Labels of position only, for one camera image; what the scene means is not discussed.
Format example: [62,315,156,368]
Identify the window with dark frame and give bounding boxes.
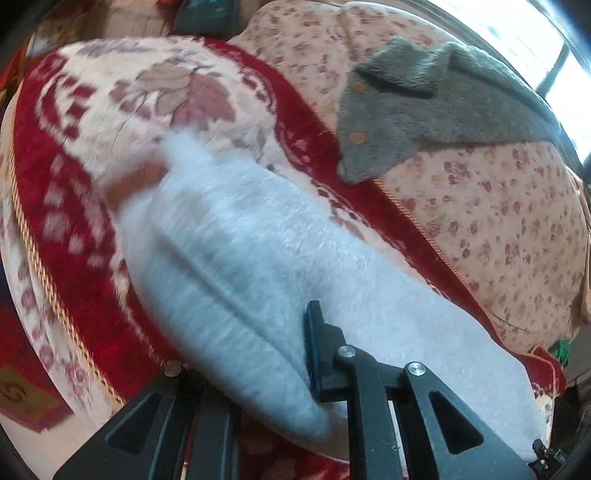
[429,0,591,102]

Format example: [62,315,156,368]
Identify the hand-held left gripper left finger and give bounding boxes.
[53,363,242,480]

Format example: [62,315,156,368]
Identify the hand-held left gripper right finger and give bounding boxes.
[304,300,551,480]

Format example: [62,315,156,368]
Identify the red gift box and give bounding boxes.
[0,362,75,433]

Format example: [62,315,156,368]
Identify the light grey fleece pants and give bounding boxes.
[104,131,552,464]

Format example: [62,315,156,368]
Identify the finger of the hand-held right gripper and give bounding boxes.
[530,438,571,478]

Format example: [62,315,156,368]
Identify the green cloth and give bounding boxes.
[549,339,571,365]

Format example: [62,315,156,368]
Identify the dark teal pillow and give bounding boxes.
[173,0,241,35]

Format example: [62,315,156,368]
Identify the pink floral bed sheet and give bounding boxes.
[228,0,589,356]

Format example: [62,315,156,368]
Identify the red floral plush blanket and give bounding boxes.
[0,37,568,480]

